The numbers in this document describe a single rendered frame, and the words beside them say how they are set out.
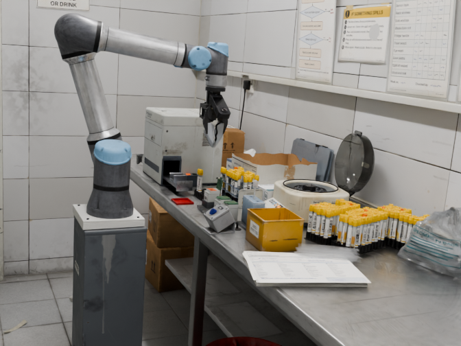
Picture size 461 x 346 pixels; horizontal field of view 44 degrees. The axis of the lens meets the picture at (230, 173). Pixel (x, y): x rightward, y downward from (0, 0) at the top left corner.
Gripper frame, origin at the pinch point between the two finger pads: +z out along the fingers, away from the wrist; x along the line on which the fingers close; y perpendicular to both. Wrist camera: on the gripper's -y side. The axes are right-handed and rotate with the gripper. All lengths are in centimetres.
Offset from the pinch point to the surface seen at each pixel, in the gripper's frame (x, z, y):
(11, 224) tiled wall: 57, 79, 169
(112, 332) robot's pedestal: 38, 60, -16
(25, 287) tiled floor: 51, 112, 150
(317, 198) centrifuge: -27.7, 14.1, -27.4
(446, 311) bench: -23, 24, -93
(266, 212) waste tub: -4.7, 15.8, -34.2
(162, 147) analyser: 6.9, 8.3, 37.9
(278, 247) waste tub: -3, 23, -47
